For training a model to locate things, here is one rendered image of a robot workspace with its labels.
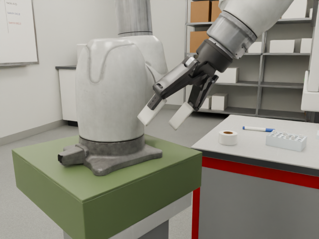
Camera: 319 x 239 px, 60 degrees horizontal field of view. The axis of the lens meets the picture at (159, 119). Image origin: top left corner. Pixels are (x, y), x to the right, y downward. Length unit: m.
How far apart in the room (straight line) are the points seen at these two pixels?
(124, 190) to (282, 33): 4.60
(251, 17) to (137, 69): 0.25
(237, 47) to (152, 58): 0.27
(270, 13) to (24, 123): 3.70
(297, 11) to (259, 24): 3.96
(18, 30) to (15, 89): 0.72
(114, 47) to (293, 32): 4.51
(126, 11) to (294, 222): 0.85
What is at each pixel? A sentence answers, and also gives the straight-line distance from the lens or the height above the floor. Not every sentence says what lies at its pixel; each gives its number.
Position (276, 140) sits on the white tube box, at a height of 0.79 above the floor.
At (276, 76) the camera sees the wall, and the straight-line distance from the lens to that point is 5.00.
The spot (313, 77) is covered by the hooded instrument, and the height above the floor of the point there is 0.98.
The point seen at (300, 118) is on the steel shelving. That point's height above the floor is 0.15.
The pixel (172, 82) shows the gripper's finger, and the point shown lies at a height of 1.05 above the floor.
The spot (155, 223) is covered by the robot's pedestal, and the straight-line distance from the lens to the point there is 0.66.
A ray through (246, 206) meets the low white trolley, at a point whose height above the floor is 0.57.
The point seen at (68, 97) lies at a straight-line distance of 4.30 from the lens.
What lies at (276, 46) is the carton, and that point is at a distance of 4.61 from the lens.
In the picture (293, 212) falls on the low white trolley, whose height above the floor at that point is 0.59.
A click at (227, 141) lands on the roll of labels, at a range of 1.08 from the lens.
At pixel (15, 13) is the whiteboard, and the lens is 3.97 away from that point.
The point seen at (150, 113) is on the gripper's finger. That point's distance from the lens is 0.56.
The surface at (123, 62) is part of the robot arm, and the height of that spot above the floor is 1.08.
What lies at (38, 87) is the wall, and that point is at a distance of 4.14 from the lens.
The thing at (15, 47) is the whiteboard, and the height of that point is 1.16.
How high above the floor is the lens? 1.11
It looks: 14 degrees down
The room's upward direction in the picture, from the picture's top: straight up
